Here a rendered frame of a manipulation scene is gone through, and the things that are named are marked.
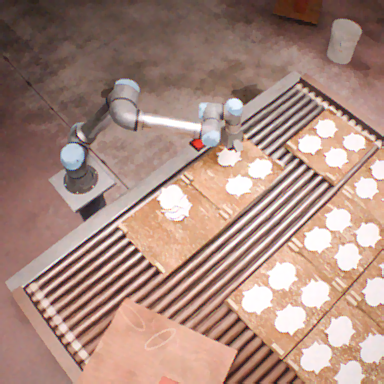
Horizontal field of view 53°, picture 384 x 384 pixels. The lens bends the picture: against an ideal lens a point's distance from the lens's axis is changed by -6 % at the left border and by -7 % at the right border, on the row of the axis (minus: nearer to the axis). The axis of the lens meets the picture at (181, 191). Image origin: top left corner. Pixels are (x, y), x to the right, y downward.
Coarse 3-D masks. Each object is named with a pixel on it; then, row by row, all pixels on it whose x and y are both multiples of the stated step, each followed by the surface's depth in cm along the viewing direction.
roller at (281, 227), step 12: (312, 192) 204; (300, 204) 200; (288, 216) 197; (276, 228) 193; (264, 240) 190; (252, 252) 187; (240, 264) 184; (228, 276) 181; (216, 288) 179; (204, 300) 176; (180, 312) 174; (192, 312) 174
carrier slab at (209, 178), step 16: (208, 160) 213; (272, 160) 212; (192, 176) 208; (208, 176) 208; (224, 176) 207; (272, 176) 207; (208, 192) 203; (224, 192) 202; (256, 192) 202; (240, 208) 197
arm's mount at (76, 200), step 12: (96, 168) 219; (60, 180) 215; (96, 180) 215; (108, 180) 215; (60, 192) 211; (72, 192) 211; (84, 192) 211; (96, 192) 211; (72, 204) 207; (84, 204) 208
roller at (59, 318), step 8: (320, 104) 235; (328, 104) 235; (312, 112) 231; (320, 112) 233; (304, 120) 228; (296, 128) 225; (288, 136) 222; (272, 144) 220; (280, 144) 220; (264, 152) 217; (272, 152) 219; (208, 200) 202; (136, 256) 188; (144, 256) 189; (128, 264) 186; (112, 272) 184; (120, 272) 184; (104, 280) 182; (112, 280) 183; (96, 288) 180; (104, 288) 182; (80, 296) 179; (88, 296) 178; (72, 304) 176; (80, 304) 177; (64, 312) 174; (72, 312) 175; (56, 320) 172
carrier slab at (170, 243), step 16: (160, 192) 204; (192, 192) 203; (144, 208) 199; (160, 208) 199; (192, 208) 198; (208, 208) 198; (128, 224) 195; (144, 224) 195; (160, 224) 194; (176, 224) 194; (192, 224) 194; (208, 224) 193; (224, 224) 193; (144, 240) 190; (160, 240) 190; (176, 240) 190; (192, 240) 189; (208, 240) 189; (160, 256) 186; (176, 256) 185; (160, 272) 182
